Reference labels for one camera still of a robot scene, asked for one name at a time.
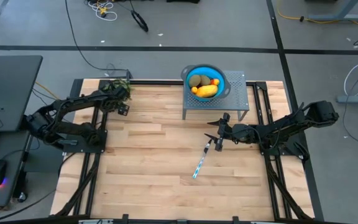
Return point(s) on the brown kiwi fruit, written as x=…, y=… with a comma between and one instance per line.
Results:
x=194, y=81
x=205, y=80

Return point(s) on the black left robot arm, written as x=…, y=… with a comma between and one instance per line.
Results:
x=70, y=102

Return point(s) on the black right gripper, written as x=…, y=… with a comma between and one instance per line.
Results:
x=238, y=133

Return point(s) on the black caster wheel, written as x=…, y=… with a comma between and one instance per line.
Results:
x=21, y=197

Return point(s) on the blue collapsible colander bowl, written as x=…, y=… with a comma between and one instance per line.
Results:
x=220, y=77

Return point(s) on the teal patterned knife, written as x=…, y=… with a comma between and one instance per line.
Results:
x=201, y=161

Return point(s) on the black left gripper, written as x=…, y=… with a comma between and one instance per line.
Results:
x=117, y=99

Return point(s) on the small orange fruit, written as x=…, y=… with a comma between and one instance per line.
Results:
x=194, y=90

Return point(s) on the black desk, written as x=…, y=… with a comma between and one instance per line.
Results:
x=11, y=93

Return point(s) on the small yellow-orange fruit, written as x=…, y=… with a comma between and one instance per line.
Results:
x=215, y=82

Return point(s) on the yellow mango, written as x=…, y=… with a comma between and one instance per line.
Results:
x=207, y=91

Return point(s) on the grey perforated metal shelf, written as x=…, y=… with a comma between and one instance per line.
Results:
x=238, y=96

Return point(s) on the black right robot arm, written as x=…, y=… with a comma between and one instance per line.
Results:
x=291, y=124

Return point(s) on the grey desk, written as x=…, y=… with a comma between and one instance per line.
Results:
x=2, y=149

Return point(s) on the grey desk foot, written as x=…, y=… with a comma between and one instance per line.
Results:
x=356, y=99
x=337, y=17

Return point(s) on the black aluminium table frame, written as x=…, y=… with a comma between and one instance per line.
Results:
x=160, y=82

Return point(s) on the green potted plant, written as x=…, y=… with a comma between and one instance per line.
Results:
x=121, y=83

